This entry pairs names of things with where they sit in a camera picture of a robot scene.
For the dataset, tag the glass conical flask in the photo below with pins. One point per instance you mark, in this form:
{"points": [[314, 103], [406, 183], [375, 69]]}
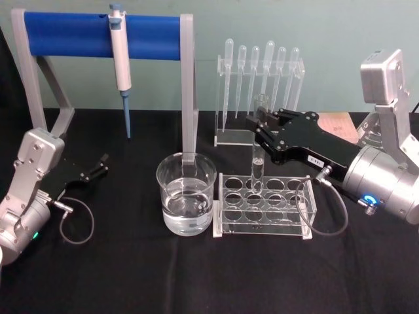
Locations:
{"points": [[366, 134]]}

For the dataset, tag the clear acrylic test tube rack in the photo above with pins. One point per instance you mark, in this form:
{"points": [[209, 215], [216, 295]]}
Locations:
{"points": [[265, 225]]}

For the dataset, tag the black table cloth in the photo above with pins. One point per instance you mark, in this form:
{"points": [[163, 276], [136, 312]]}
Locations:
{"points": [[131, 278]]}

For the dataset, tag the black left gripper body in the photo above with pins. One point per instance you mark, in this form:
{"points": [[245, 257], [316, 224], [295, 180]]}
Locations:
{"points": [[65, 178]]}

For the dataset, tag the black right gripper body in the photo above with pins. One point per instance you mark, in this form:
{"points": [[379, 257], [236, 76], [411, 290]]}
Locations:
{"points": [[304, 140]]}

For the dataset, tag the clear acrylic pipette holder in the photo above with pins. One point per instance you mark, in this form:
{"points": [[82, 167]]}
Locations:
{"points": [[229, 137]]}

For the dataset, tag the brown cardboard piece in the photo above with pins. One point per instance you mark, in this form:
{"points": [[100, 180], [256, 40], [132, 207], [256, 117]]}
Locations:
{"points": [[337, 126]]}

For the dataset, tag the white and blue micropipette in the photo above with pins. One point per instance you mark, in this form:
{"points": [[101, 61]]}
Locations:
{"points": [[120, 59]]}

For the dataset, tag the glass beaker with water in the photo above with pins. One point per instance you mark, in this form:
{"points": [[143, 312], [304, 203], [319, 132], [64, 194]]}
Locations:
{"points": [[186, 209]]}

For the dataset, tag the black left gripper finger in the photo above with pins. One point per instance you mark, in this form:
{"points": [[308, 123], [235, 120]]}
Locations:
{"points": [[98, 172], [104, 158]]}

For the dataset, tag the grey stand with blue bar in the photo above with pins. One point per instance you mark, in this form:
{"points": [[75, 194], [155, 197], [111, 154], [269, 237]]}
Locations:
{"points": [[65, 32]]}

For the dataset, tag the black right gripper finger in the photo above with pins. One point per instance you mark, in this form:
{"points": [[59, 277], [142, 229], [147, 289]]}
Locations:
{"points": [[265, 112], [253, 123]]}

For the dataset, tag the clear plastic transfer pipette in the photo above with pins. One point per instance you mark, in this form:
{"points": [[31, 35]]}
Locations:
{"points": [[269, 62], [254, 65], [279, 68], [228, 65], [241, 65], [293, 68]]}

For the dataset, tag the glass test tube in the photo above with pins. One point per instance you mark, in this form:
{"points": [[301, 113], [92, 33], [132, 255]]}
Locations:
{"points": [[257, 170]]}

